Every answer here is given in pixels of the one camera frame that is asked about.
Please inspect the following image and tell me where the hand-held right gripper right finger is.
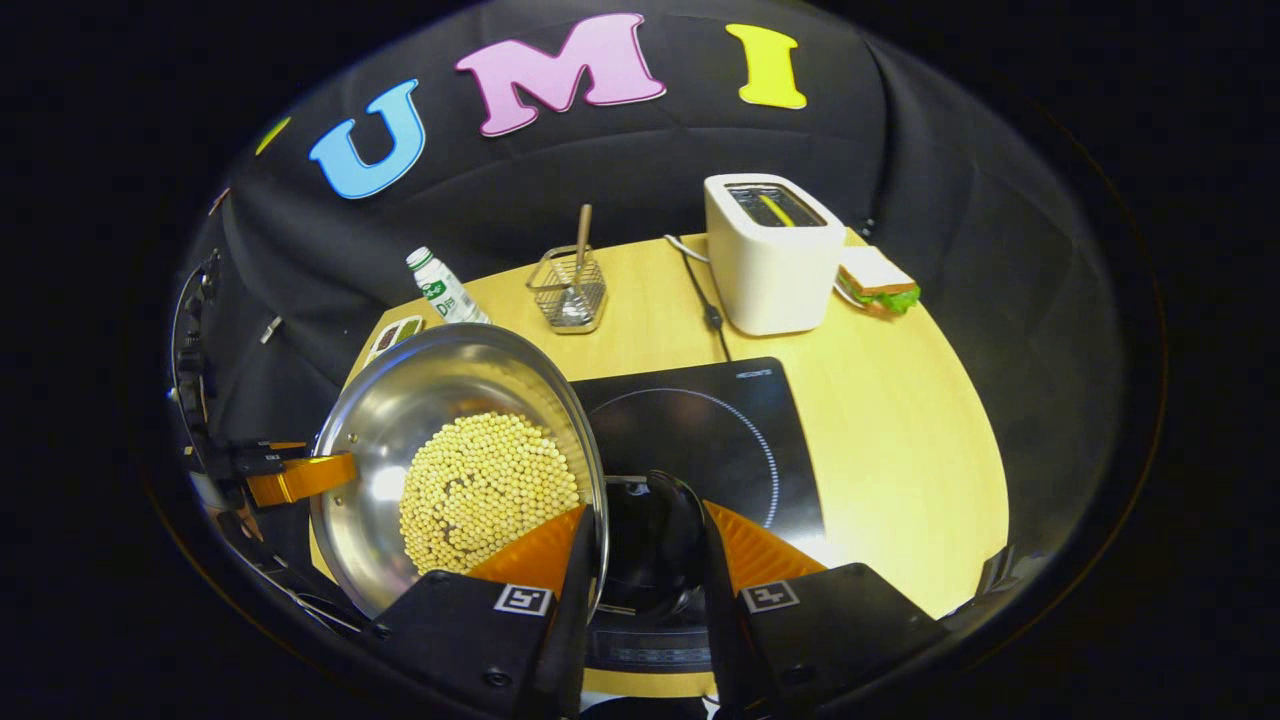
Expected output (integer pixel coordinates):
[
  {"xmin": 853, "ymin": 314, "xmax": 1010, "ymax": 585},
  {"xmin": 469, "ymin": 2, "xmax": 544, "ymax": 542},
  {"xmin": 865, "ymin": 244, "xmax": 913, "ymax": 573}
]
[{"xmin": 695, "ymin": 500, "xmax": 951, "ymax": 720}]

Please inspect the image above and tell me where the steel pot with black handle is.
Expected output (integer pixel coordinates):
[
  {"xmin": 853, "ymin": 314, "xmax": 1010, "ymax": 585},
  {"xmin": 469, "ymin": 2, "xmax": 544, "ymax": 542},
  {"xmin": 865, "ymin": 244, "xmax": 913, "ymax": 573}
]
[{"xmin": 310, "ymin": 322, "xmax": 713, "ymax": 623}]

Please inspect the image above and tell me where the heap of yellow beans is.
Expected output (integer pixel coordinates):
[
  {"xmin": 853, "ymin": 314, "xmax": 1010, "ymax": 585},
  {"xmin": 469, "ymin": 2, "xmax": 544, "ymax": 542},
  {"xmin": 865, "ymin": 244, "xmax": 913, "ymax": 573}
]
[{"xmin": 398, "ymin": 412, "xmax": 581, "ymax": 576}]

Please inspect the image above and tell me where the toaster power cable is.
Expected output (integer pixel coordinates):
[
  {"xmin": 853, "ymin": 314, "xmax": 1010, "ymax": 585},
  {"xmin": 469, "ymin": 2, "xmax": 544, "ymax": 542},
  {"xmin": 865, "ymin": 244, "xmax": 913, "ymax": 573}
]
[{"xmin": 665, "ymin": 235, "xmax": 732, "ymax": 363}]

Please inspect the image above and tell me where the black induction cooktop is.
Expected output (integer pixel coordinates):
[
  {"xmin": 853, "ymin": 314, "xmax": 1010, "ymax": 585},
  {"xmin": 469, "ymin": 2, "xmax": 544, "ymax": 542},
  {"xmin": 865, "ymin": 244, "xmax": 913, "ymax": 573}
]
[{"xmin": 570, "ymin": 357, "xmax": 827, "ymax": 673}]

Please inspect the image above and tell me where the wire mesh holder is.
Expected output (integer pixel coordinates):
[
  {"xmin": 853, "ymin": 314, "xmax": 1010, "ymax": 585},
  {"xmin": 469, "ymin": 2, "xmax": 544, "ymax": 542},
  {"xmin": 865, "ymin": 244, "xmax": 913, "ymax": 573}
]
[{"xmin": 526, "ymin": 245, "xmax": 608, "ymax": 335}]

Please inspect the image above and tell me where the sandwich with lettuce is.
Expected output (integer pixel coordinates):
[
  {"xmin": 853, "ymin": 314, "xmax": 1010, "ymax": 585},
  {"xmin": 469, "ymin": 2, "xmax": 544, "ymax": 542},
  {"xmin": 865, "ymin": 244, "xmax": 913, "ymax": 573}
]
[{"xmin": 836, "ymin": 246, "xmax": 922, "ymax": 317}]

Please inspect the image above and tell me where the white toaster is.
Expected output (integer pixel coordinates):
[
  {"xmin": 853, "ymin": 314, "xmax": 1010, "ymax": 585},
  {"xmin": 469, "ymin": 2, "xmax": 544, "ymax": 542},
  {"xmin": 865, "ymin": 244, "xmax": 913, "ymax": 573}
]
[{"xmin": 703, "ymin": 173, "xmax": 847, "ymax": 337}]

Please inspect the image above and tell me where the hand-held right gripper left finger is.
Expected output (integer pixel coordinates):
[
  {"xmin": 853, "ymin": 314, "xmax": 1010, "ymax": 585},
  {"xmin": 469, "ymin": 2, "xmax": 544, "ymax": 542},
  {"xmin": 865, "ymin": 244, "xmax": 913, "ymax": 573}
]
[{"xmin": 365, "ymin": 503, "xmax": 601, "ymax": 720}]

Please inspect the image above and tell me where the white drink bottle green label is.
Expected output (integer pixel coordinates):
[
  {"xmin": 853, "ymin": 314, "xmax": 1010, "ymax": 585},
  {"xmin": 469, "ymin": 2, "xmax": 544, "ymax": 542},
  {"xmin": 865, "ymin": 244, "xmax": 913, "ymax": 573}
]
[{"xmin": 405, "ymin": 247, "xmax": 491, "ymax": 326}]

